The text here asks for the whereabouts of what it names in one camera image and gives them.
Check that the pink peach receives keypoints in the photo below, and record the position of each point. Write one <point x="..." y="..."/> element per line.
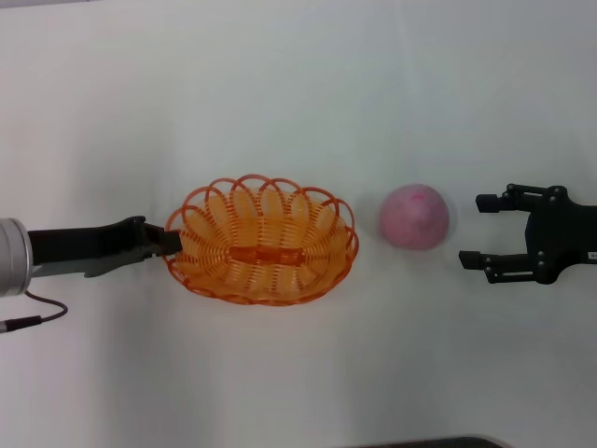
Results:
<point x="414" y="219"/>

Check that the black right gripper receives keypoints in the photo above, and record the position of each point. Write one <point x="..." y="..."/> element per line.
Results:
<point x="559" y="233"/>

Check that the orange woven plastic basket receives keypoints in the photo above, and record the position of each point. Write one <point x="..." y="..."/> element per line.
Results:
<point x="266" y="256"/>

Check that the black rounded robot base edge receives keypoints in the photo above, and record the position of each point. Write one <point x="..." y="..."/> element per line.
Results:
<point x="429" y="443"/>

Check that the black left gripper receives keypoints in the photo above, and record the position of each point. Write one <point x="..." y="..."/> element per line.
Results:
<point x="84" y="247"/>

